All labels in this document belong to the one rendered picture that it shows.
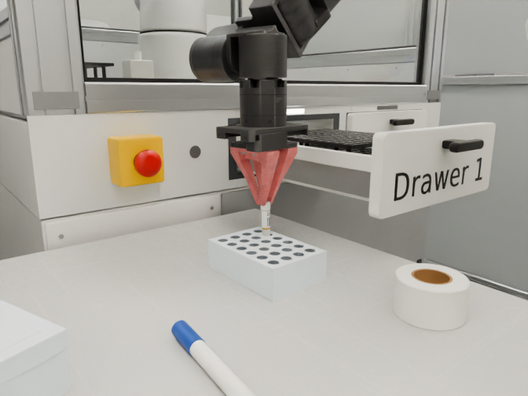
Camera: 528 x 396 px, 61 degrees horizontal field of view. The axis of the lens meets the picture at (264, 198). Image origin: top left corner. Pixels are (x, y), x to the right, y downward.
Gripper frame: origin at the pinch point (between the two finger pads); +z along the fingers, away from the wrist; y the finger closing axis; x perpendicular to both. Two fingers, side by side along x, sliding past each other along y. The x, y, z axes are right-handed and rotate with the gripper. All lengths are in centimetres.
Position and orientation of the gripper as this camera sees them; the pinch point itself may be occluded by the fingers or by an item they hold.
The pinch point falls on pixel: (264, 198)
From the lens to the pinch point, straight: 56.8
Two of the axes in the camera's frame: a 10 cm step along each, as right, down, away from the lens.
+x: 7.1, 1.6, -6.8
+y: -7.0, 1.8, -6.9
